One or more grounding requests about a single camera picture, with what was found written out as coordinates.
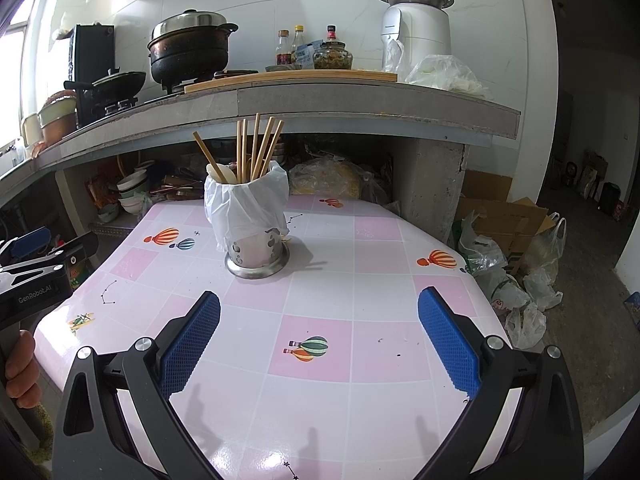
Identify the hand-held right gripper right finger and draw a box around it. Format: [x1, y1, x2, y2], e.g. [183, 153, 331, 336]
[412, 286, 586, 480]

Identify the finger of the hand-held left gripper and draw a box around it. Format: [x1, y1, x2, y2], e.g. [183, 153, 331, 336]
[0, 226, 53, 264]
[0, 231, 100, 282]

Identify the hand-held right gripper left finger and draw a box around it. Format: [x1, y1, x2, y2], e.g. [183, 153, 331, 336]
[51, 290, 224, 480]

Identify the steel utensil holder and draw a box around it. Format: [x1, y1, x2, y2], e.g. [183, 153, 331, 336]
[224, 227, 291, 280]

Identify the bunch of wooden chopsticks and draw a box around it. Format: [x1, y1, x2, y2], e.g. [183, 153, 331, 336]
[192, 112, 286, 183]

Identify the person's left hand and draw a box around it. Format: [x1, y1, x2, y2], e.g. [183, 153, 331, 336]
[2, 330, 42, 408]

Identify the red plastic bag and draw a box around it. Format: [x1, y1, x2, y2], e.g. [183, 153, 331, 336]
[85, 175, 121, 211]

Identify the stack of white bowls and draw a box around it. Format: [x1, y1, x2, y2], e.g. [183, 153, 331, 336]
[116, 160, 156, 216]

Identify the white cup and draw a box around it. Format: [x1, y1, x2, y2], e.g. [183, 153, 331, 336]
[20, 112, 41, 148]

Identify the cardboard box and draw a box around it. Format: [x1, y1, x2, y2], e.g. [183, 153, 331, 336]
[452, 170, 551, 273]

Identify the yellowish plastic bag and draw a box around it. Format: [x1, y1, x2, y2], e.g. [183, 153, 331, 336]
[522, 212, 568, 281]

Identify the cream pot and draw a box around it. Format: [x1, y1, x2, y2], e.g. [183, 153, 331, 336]
[39, 95, 78, 126]

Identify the gas stove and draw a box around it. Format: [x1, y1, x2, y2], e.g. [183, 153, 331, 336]
[77, 70, 261, 126]

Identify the black wok with lid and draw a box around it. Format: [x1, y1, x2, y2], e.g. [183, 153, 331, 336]
[63, 67, 147, 98]

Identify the blue printed box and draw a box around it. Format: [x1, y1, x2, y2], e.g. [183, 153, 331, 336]
[622, 290, 640, 331]

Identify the black panel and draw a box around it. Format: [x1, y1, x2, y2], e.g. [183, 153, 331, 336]
[67, 23, 116, 126]

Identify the bag of yellow food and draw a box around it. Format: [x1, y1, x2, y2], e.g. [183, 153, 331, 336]
[289, 157, 376, 198]

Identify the black bin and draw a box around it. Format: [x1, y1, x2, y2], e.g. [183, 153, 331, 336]
[597, 181, 621, 221]

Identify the black pot with steel lid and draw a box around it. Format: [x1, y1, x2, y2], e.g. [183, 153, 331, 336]
[146, 8, 240, 86]

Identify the large clear plastic bag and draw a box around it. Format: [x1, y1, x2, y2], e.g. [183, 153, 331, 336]
[404, 54, 493, 101]

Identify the wooden cutting board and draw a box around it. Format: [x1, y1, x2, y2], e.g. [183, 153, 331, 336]
[184, 70, 399, 95]

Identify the small clear plastic bag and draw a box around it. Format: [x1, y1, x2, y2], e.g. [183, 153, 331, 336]
[382, 40, 406, 78]

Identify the clear bottle with red label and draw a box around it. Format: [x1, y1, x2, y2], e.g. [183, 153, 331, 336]
[275, 30, 292, 67]

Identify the blue packet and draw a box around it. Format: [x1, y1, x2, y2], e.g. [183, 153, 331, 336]
[295, 40, 323, 68]

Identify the glass jar of pickles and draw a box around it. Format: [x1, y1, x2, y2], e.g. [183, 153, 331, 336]
[313, 40, 354, 71]

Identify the white kitchen appliance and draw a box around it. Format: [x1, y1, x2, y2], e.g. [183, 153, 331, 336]
[381, 5, 452, 73]

